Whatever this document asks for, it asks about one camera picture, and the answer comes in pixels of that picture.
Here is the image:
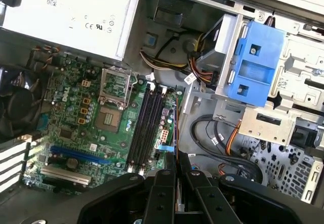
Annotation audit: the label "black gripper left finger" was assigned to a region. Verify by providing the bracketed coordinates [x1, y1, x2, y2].
[78, 153, 177, 224]

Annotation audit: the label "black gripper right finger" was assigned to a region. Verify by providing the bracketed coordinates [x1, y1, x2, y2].
[179, 153, 308, 224]

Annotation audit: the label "black RAM slot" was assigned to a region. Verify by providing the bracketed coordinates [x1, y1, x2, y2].
[137, 86, 164, 174]
[126, 83, 152, 170]
[143, 88, 170, 175]
[131, 84, 157, 172]

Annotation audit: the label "green motherboard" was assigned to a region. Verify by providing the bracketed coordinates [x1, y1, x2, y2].
[22, 54, 187, 192]

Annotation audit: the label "CPU socket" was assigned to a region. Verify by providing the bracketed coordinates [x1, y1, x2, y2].
[95, 106, 122, 133]

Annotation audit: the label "black open PC case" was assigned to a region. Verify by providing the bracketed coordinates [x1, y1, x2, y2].
[0, 0, 324, 224]

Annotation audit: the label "blue expansion slot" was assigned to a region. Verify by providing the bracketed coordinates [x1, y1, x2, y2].
[50, 144, 108, 165]

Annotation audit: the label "grey expansion slot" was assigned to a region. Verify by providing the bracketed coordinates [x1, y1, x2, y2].
[40, 167, 92, 185]

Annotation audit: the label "metal disk bay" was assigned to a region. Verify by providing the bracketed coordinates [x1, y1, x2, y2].
[300, 155, 324, 206]

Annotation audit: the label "locking lever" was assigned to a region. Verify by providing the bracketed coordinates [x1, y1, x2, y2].
[125, 72, 140, 108]

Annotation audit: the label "metal socket cover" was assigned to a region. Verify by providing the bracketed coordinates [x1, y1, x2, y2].
[98, 66, 135, 107]

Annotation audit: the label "blue board connector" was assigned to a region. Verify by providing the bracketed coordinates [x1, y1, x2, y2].
[37, 114, 49, 134]

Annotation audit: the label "blue plastic drive latch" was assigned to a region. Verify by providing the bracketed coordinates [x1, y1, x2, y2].
[227, 20, 288, 108]

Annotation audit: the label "grey metal drive cage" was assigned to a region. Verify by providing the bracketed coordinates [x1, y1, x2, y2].
[214, 13, 324, 146]

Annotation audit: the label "black case fan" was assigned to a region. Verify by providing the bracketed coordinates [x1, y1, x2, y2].
[0, 65, 43, 140]

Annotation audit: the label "grey power supply unit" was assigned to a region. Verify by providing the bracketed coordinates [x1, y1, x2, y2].
[0, 0, 141, 62]

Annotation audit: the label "black cable loops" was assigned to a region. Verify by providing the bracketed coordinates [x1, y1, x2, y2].
[189, 114, 265, 184]

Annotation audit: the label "blue cable connector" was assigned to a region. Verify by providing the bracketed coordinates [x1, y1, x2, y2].
[155, 140, 178, 154]

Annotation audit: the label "orange wire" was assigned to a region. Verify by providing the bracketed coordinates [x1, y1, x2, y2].
[224, 120, 243, 157]

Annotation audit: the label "power supply wire bundle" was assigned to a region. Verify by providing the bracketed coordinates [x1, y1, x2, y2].
[139, 28, 218, 84]

